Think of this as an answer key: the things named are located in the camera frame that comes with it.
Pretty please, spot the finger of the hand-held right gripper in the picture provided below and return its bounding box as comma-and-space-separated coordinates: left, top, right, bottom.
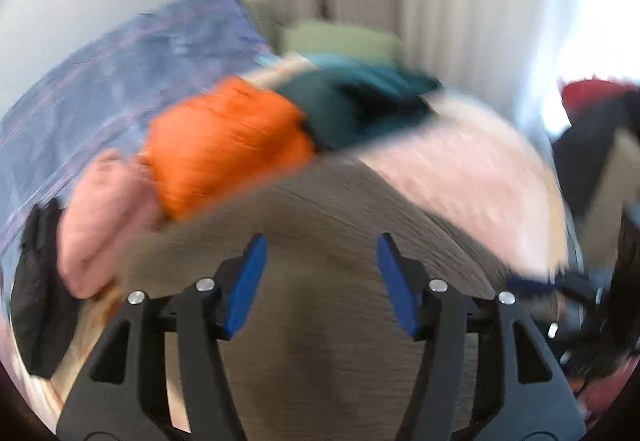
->
506, 271, 603, 304

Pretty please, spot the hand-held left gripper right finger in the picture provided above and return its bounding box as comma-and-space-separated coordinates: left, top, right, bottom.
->
376, 233, 586, 441

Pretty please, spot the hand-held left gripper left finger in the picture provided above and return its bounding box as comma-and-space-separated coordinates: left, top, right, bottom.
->
56, 233, 269, 441

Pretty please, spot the grey-brown fleece jacket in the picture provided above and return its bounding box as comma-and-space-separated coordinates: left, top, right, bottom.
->
115, 154, 563, 441

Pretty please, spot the pink cloth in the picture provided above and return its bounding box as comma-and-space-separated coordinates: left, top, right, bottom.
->
570, 371, 628, 424

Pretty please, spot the dark cloth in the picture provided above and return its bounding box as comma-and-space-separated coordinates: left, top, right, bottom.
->
551, 111, 640, 222

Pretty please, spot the cream blanket with pink print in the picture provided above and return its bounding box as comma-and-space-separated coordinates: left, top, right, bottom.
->
247, 54, 573, 274

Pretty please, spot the orange garment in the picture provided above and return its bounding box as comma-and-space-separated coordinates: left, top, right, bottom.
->
142, 76, 317, 222

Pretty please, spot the pink garment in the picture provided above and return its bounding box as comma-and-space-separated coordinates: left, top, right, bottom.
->
57, 148, 167, 300

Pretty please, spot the teal garment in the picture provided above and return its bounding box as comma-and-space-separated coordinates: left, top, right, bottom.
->
274, 65, 445, 153

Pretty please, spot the red cloth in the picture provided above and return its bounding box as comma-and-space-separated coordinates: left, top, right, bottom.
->
559, 78, 640, 118

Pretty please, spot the black garment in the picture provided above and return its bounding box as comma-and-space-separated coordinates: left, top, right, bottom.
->
10, 198, 81, 379

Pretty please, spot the green pillow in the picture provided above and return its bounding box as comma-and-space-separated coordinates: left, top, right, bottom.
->
279, 20, 407, 68

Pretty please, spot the blue plaid quilt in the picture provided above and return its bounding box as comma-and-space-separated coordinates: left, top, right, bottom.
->
0, 0, 273, 282

